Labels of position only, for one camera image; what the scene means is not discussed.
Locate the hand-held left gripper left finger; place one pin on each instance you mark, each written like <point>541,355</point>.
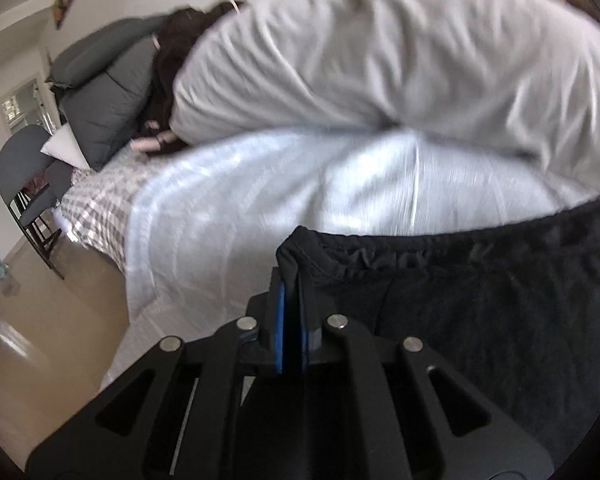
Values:
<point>280,330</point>

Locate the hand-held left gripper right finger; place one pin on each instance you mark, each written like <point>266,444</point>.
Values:
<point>307,340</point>

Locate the black fleece garment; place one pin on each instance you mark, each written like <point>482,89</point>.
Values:
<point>480,320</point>

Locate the bed with white sheet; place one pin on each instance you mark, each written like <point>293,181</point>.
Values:
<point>230,210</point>

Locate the checked cloth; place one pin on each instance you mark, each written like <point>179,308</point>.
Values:
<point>100,205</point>

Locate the small white pillow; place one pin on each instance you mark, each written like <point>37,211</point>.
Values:
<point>65,145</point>

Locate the brown fuzzy garment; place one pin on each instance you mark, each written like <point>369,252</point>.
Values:
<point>175,40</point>

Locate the grey folding chair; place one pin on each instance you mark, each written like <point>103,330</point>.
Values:
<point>20,150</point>

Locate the white framed window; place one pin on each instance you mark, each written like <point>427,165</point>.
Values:
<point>20,105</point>

